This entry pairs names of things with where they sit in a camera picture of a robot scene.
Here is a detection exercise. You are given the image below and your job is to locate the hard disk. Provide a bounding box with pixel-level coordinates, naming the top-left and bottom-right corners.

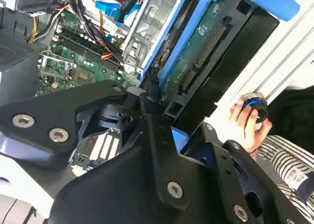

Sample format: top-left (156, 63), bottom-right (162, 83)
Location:
top-left (141, 0), bottom-right (301, 153)

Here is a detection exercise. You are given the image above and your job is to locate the person's hand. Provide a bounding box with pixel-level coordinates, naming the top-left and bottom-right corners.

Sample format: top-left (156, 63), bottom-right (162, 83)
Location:
top-left (229, 99), bottom-right (274, 156)

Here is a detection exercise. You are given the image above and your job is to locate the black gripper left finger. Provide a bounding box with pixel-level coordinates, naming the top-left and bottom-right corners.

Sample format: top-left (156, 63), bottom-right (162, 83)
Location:
top-left (0, 74), bottom-right (206, 207)

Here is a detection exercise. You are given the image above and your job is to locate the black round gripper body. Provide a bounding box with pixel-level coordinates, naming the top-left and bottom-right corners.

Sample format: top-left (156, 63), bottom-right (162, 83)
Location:
top-left (48, 145), bottom-right (236, 224)

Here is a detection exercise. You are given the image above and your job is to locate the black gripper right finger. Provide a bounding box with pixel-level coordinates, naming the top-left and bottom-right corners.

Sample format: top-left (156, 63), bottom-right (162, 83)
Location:
top-left (193, 123), bottom-right (312, 224)

